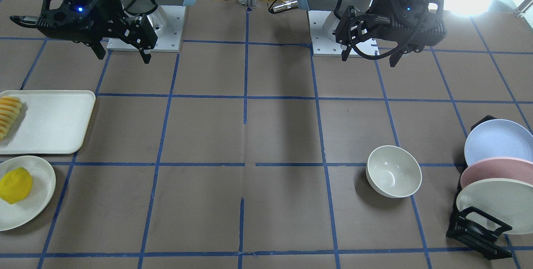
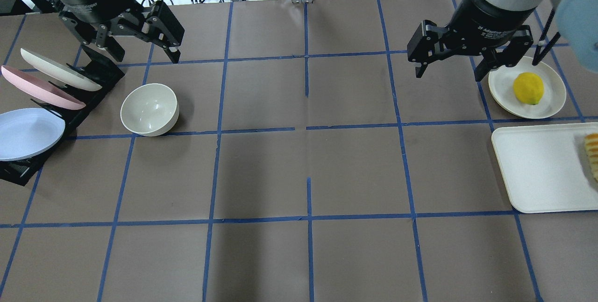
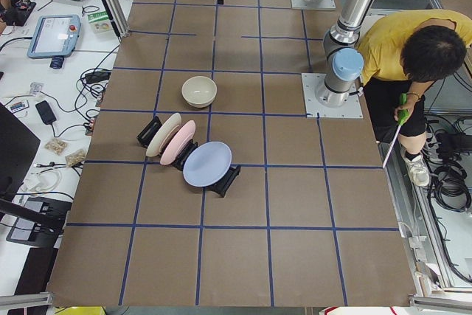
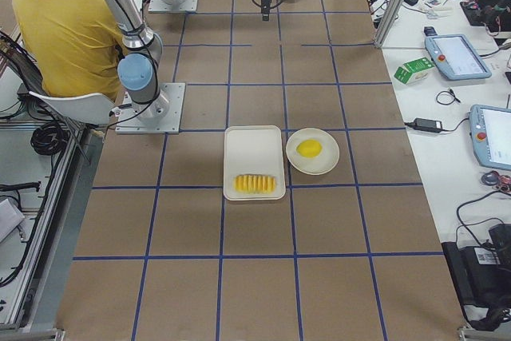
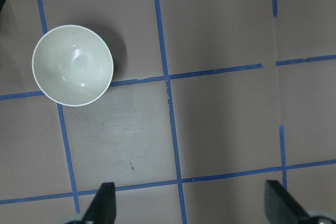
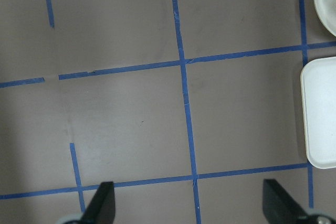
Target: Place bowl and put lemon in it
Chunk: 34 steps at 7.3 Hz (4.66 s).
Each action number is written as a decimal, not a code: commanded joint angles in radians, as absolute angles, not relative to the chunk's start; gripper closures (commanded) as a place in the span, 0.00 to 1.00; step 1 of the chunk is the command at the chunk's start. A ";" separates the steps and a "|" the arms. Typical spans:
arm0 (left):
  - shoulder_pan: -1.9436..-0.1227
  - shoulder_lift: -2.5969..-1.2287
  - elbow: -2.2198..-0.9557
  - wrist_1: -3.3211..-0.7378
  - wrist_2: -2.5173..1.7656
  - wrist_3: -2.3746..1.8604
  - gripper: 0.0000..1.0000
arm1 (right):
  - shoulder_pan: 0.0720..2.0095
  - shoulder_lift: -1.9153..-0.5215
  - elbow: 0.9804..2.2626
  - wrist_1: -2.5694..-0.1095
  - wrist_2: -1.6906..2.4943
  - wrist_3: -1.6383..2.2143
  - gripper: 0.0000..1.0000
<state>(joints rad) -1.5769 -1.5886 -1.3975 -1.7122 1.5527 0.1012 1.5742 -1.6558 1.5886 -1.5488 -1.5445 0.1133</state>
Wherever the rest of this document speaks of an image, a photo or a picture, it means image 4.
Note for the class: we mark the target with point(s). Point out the yellow lemon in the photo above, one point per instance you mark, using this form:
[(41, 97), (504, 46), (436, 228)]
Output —
[(309, 148)]

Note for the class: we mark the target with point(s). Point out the white rectangular tray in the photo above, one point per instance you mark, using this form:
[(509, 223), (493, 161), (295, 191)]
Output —
[(255, 149)]

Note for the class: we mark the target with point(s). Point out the green white carton box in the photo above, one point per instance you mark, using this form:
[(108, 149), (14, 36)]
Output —
[(413, 71)]

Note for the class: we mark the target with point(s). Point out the cream round plate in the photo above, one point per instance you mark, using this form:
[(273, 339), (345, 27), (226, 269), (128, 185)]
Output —
[(319, 165)]

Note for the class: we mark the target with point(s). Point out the far blue teach pendant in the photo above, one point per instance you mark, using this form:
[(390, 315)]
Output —
[(455, 57)]

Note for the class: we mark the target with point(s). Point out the blue teach pendant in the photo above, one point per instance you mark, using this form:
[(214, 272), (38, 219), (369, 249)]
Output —
[(455, 57), (490, 134)]

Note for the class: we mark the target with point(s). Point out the person in yellow shirt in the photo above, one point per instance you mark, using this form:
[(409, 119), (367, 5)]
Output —
[(76, 43)]

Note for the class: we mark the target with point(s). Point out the black power adapter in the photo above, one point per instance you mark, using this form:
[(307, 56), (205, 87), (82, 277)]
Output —
[(427, 125)]

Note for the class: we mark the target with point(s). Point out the white chair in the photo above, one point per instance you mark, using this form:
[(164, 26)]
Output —
[(93, 108)]

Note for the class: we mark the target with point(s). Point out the near blue teach pendant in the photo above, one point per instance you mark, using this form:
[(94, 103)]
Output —
[(490, 134)]

